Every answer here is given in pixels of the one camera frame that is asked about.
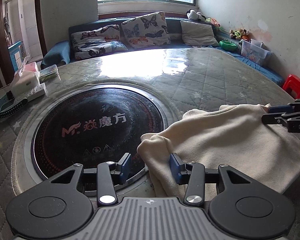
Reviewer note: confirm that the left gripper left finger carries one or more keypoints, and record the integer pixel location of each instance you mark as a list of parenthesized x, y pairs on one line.
[(110, 174)]

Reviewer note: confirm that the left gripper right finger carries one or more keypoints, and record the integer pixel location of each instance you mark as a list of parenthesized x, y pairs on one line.
[(191, 174)]

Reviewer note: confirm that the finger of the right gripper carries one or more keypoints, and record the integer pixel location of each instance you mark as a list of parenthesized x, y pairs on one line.
[(289, 108), (279, 118)]

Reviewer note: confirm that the cream knit garment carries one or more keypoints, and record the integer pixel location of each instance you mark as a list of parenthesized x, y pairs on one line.
[(233, 135)]

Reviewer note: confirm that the red plastic stool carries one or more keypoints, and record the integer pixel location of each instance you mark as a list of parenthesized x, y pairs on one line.
[(292, 86)]

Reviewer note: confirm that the black round induction cooktop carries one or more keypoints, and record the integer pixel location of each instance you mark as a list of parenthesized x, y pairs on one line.
[(92, 127)]

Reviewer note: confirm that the clear plastic storage box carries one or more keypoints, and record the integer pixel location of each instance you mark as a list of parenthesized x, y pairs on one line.
[(254, 51)]

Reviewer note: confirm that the small colourful plush toys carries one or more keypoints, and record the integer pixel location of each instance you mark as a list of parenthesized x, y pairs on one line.
[(239, 34)]

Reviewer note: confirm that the green plastic bowl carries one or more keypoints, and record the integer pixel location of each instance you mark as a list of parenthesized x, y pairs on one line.
[(228, 46)]

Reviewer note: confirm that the grey quilted star table cover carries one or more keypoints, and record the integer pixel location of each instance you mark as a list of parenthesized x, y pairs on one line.
[(64, 206)]

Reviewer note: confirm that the white power strip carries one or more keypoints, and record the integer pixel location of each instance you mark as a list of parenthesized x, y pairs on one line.
[(32, 94)]

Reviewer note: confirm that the green card box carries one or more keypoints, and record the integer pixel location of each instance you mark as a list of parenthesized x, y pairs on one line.
[(48, 73)]

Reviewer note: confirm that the grey plain cushion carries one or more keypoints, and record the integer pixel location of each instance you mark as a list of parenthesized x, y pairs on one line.
[(198, 34)]

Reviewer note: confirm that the pink white tissue box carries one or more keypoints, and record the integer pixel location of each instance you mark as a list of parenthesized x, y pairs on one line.
[(25, 79)]

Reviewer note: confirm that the teal smart watch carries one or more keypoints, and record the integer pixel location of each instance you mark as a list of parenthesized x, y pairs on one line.
[(10, 107)]

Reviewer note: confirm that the flat butterfly print pillow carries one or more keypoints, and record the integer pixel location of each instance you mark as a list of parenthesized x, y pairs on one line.
[(94, 43)]

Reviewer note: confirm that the black white plush toy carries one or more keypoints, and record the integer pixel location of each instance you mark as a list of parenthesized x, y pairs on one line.
[(195, 16)]

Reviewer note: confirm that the upright butterfly print pillow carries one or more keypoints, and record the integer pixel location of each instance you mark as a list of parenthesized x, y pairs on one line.
[(146, 31)]

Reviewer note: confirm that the blue white small cabinet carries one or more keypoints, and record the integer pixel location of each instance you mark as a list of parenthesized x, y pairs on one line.
[(15, 55)]

